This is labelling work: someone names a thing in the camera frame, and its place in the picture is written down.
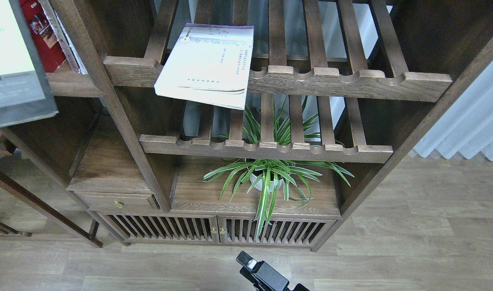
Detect green spider plant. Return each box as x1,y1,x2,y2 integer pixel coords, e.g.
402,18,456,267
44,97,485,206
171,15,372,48
199,105,355,239

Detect red paperback book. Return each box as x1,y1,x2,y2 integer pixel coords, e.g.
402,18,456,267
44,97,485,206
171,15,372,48
19,0,66,73

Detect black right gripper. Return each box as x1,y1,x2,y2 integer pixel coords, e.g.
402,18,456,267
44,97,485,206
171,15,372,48
236,251,290,291

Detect thick green black book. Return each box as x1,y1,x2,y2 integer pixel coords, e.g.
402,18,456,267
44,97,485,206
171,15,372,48
0,0,58,128

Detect worn upright book spine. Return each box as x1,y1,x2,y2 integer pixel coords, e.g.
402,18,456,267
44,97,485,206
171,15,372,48
39,0,88,74

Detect white paperback book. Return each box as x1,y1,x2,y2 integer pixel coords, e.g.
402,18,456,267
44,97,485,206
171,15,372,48
154,23,254,110

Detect white curtain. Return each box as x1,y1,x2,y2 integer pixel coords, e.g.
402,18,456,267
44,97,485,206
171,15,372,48
413,61,493,161

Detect dark wooden bookshelf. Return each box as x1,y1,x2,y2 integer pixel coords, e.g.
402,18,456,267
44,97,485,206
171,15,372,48
1,0,493,252

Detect white plant pot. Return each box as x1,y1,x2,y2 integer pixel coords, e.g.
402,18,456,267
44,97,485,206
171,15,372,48
250,170,284,193

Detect brass drawer knob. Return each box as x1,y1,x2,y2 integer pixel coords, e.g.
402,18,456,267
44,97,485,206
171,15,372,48
115,200,123,209

